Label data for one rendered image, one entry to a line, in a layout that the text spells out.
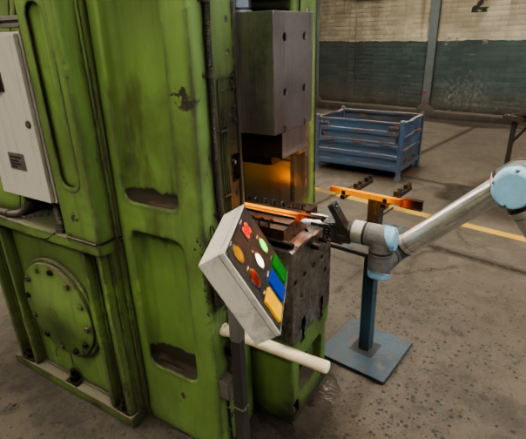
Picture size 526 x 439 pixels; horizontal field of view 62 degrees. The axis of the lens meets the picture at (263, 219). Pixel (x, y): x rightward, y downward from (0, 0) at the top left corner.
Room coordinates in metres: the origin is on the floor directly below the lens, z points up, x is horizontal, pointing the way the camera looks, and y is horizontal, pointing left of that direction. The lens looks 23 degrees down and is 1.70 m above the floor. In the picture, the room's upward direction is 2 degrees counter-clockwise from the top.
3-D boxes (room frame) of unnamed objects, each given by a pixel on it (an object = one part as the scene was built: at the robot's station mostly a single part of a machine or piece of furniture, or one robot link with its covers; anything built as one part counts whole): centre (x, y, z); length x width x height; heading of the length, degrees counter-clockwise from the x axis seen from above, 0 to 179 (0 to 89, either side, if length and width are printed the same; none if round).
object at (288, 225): (1.78, 0.05, 0.96); 0.42 x 0.20 x 0.09; 58
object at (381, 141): (5.72, -1.41, 0.36); 1.20 x 0.80 x 0.72; 53
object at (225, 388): (1.42, 0.16, 0.36); 0.09 x 0.07 x 0.12; 148
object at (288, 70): (1.81, 0.02, 1.56); 0.42 x 0.39 x 0.40; 58
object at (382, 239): (1.50, -0.44, 0.98); 0.12 x 0.09 x 0.10; 58
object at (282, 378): (1.83, 0.02, 0.23); 0.55 x 0.37 x 0.47; 58
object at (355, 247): (2.05, -0.56, 0.71); 0.40 x 0.30 x 0.02; 141
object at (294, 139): (1.78, 0.05, 1.32); 0.42 x 0.20 x 0.10; 58
